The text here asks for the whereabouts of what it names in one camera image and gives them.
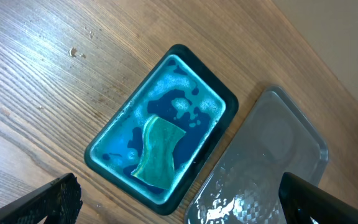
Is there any green scouring sponge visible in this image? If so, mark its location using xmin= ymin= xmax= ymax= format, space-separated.
xmin=131 ymin=115 xmax=186 ymax=190

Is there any dark brown serving tray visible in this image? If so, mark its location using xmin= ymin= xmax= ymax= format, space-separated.
xmin=184 ymin=85 xmax=329 ymax=223

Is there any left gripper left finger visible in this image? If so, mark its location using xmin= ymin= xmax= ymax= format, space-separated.
xmin=0 ymin=173 xmax=83 ymax=224

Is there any black tub blue water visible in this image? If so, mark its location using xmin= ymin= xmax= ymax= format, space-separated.
xmin=85 ymin=44 xmax=239 ymax=215

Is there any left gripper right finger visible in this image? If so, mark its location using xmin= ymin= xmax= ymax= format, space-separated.
xmin=278 ymin=172 xmax=358 ymax=224

